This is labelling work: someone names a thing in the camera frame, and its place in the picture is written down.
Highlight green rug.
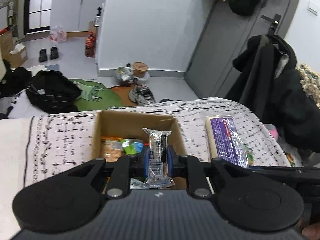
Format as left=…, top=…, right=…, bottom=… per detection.
left=67, top=78, right=122, bottom=111

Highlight brown round tub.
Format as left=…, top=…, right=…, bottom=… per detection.
left=132, top=62, right=149, bottom=78

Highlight green foil snack packet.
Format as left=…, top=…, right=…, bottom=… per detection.
left=121, top=138, right=137, bottom=155

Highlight white bed sheet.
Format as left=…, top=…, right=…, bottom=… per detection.
left=0, top=117, right=33, bottom=233

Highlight red bottle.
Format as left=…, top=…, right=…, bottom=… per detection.
left=85, top=31, right=97, bottom=58

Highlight black door handle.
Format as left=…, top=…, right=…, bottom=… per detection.
left=261, top=13, right=282, bottom=34

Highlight grey door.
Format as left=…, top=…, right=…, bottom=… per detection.
left=185, top=0, right=304, bottom=101

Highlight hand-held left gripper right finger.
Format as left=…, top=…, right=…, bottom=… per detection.
left=167, top=145, right=253, bottom=200

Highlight white light switch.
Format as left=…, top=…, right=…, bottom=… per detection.
left=307, top=1, right=319, bottom=16

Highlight beige frayed blanket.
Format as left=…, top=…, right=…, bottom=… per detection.
left=296, top=63, right=320, bottom=106

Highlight pink plastic bag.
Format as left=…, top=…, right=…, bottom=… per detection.
left=49, top=26, right=68, bottom=43

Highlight grey and white sneakers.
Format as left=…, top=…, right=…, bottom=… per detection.
left=128, top=85, right=156, bottom=106

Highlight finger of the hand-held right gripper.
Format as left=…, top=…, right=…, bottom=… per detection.
left=249, top=165, right=320, bottom=182

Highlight clear plastic bag of items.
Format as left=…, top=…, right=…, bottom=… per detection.
left=115, top=66, right=134, bottom=84

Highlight white kitchen cabinet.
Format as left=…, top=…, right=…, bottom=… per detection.
left=50, top=0, right=108, bottom=32

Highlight cardboard box with tissue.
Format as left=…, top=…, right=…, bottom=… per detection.
left=0, top=33, right=28, bottom=68

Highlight clear dark biscuit packet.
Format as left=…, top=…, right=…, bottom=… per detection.
left=142, top=127, right=176, bottom=190

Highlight black jacket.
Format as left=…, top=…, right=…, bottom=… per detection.
left=225, top=34, right=320, bottom=153

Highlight orange cracker packet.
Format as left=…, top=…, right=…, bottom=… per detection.
left=101, top=137, right=124, bottom=163

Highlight white plastic bag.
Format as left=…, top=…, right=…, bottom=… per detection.
left=281, top=142, right=303, bottom=167

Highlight brown cardboard box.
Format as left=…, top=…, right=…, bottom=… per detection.
left=91, top=110, right=187, bottom=191

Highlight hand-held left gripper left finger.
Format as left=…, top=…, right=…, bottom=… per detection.
left=57, top=145, right=150, bottom=200

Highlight blue snack packet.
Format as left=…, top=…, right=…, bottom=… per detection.
left=132, top=141, right=145, bottom=153

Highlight black bag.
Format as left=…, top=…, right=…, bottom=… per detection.
left=26, top=70, right=82, bottom=114

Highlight black and white printed blanket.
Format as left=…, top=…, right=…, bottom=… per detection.
left=25, top=97, right=292, bottom=188

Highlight long purple snack packet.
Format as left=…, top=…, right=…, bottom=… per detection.
left=205, top=116, right=255, bottom=168

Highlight orange round mat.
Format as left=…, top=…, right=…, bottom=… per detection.
left=110, top=85, right=141, bottom=106

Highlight black framed glass door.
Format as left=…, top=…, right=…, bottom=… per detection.
left=23, top=0, right=54, bottom=34

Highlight black clothes pile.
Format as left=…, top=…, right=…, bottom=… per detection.
left=0, top=60, right=32, bottom=98

